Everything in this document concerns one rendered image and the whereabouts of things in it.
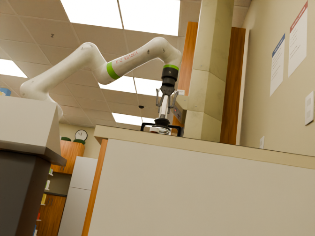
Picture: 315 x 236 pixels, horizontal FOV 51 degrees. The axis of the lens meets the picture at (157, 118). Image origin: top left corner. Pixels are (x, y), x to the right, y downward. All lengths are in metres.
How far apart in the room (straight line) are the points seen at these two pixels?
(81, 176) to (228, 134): 5.03
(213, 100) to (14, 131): 1.26
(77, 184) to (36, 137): 5.49
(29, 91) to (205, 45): 1.20
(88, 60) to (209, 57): 0.83
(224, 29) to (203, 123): 0.78
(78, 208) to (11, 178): 5.41
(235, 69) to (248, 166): 1.78
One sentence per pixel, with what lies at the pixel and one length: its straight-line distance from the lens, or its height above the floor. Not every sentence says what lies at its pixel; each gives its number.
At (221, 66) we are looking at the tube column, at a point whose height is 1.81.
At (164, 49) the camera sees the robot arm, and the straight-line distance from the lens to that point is 1.83.
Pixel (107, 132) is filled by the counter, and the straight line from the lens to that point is 1.06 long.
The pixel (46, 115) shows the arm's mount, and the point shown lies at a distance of 1.77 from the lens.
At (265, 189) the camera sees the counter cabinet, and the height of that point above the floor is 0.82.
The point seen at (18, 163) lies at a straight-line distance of 1.79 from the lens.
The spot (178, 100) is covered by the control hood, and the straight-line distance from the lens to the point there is 2.20.
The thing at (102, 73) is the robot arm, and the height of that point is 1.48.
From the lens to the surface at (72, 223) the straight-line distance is 7.16.
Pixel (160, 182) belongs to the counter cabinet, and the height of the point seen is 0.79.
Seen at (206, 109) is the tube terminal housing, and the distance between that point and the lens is 2.21.
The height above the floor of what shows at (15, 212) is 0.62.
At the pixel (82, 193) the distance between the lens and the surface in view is 7.15.
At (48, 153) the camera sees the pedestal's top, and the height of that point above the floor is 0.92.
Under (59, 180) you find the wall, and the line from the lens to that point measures 8.03.
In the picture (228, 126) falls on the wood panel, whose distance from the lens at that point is 2.57.
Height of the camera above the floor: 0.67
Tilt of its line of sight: 18 degrees up
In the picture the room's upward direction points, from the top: 10 degrees clockwise
